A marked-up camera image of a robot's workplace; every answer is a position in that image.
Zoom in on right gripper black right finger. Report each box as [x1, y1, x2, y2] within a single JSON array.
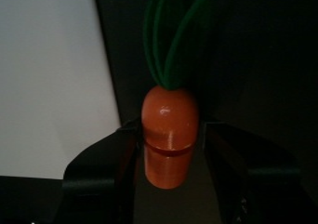
[[204, 119, 318, 224]]

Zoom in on orange toy carrot green leaves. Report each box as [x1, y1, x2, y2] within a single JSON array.
[[141, 0, 217, 191]]

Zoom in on white cutting board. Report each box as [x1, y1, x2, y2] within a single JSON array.
[[0, 0, 123, 180]]

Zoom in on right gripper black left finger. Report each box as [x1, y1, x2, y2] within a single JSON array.
[[54, 117, 145, 224]]

